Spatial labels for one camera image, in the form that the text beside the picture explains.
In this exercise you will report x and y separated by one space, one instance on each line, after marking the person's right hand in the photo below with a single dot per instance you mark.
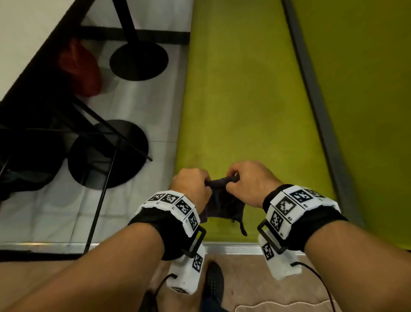
257 184

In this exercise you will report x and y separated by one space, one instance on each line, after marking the person's left hand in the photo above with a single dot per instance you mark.
189 186

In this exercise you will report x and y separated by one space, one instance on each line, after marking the dark grey cleaning cloth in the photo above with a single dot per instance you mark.
224 205

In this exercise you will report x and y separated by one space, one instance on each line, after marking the wooden chair with orange seat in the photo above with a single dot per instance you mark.
80 70

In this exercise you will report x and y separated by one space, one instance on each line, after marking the person's left forearm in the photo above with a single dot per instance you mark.
90 273

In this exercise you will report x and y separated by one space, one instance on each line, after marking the person's right forearm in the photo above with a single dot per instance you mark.
359 270

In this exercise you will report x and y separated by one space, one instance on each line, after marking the white tag wrist band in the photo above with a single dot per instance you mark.
314 221
160 221

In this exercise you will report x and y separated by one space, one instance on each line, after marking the black round table base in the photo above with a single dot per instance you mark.
128 144
141 62

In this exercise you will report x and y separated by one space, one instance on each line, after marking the green upholstered bench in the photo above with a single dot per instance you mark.
244 96

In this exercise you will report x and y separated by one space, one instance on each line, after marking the black shoe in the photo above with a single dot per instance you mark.
214 283

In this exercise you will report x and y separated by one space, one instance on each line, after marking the white table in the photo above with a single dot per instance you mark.
25 38

